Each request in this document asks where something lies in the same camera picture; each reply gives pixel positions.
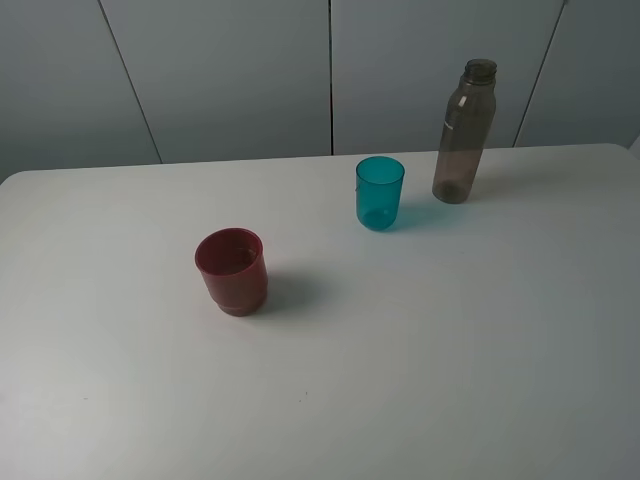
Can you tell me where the teal translucent plastic cup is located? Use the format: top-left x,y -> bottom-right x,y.
355,156 -> 405,231

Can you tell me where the smoky brown transparent bottle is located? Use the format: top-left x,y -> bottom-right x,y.
432,59 -> 497,204

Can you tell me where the red plastic cup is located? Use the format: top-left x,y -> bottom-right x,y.
194,228 -> 268,317

